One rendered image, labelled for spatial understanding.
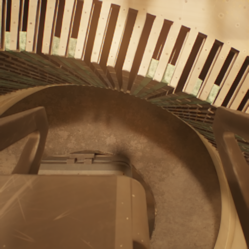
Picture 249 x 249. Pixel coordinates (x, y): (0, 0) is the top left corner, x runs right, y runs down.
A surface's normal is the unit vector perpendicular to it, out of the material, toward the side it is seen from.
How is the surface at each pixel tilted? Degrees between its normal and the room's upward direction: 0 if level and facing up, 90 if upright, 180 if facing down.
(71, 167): 45
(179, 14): 0
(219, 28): 0
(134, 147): 0
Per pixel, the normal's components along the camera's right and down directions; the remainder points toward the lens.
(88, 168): 0.00, -0.65
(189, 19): 0.00, 0.08
